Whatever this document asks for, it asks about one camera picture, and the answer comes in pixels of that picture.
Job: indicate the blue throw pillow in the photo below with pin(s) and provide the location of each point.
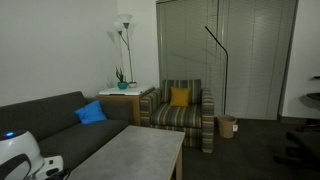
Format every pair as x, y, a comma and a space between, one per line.
90, 113

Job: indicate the wicker waste basket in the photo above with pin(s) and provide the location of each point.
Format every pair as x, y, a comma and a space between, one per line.
226, 126

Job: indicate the grey window blinds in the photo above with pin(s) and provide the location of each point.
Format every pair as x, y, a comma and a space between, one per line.
253, 60

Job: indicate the dark low chair base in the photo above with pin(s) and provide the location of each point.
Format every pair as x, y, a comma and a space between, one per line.
300, 150

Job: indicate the small white pot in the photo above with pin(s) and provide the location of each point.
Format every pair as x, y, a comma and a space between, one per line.
132, 85

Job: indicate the black arc floor lamp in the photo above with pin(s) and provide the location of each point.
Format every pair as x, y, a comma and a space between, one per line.
226, 83

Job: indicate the wooden side table white top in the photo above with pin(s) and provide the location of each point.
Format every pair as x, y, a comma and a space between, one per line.
123, 103

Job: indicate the white two-shade floor lamp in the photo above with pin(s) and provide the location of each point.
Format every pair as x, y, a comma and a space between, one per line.
127, 50

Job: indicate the black office chair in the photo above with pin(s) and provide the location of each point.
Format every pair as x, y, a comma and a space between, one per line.
311, 100

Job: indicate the small white tag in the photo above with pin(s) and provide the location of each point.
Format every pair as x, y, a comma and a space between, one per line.
235, 127

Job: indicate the yellow cushion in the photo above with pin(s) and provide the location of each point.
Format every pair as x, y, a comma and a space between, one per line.
180, 96

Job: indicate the dark grey fabric sofa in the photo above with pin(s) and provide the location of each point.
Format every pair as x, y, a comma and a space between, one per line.
76, 136

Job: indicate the striped armchair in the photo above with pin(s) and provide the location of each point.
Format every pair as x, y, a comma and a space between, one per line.
180, 116

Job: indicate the plant in teal pot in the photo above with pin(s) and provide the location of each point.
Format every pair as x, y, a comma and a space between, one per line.
122, 85

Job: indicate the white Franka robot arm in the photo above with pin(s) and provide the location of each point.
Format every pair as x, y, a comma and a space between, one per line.
20, 150

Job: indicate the grey coffee table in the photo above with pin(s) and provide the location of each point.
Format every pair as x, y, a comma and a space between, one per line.
136, 153

